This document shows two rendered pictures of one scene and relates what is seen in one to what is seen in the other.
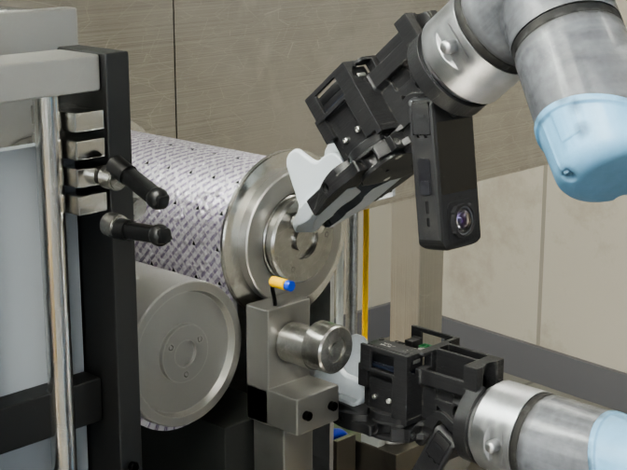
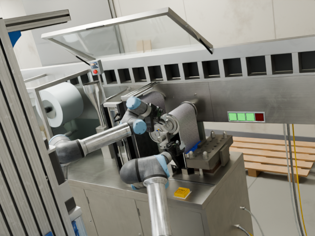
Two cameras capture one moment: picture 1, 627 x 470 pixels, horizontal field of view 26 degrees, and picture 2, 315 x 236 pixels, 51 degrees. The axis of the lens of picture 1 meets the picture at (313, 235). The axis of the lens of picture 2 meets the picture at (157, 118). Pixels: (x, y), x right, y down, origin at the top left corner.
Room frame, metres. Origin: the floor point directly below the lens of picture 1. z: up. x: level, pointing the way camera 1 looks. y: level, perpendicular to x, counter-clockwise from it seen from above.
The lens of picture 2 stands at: (0.82, -1.96, 1.95)
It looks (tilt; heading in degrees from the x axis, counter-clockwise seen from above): 18 degrees down; 83
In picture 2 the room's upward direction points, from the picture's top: 12 degrees counter-clockwise
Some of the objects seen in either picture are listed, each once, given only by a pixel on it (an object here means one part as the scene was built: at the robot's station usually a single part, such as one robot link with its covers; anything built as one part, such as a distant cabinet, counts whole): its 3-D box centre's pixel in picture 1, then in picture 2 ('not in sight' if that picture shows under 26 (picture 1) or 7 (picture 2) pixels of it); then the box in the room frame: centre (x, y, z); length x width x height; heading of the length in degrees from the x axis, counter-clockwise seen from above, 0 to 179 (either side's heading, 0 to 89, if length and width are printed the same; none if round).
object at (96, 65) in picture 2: not in sight; (96, 67); (0.74, 0.42, 1.66); 0.07 x 0.07 x 0.10; 62
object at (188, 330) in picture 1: (90, 320); (166, 127); (1.12, 0.19, 1.17); 0.26 x 0.12 x 0.12; 46
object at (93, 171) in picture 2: not in sight; (87, 159); (0.46, 0.70, 0.88); 2.52 x 0.66 x 0.04; 136
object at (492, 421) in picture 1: (509, 430); (164, 158); (1.02, -0.16, 1.11); 0.08 x 0.05 x 0.08; 136
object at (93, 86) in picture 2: not in sight; (92, 86); (0.67, 0.60, 1.50); 0.14 x 0.14 x 0.06
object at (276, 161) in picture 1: (285, 235); (169, 124); (1.12, 0.02, 1.25); 0.15 x 0.01 x 0.15; 136
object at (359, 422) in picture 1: (363, 411); not in sight; (1.11, -0.04, 1.09); 0.09 x 0.05 x 0.02; 47
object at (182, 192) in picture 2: not in sight; (182, 192); (1.07, -0.26, 0.91); 0.07 x 0.07 x 0.02; 46
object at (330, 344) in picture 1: (327, 347); (160, 139); (1.04, -0.01, 1.18); 0.04 x 0.02 x 0.04; 136
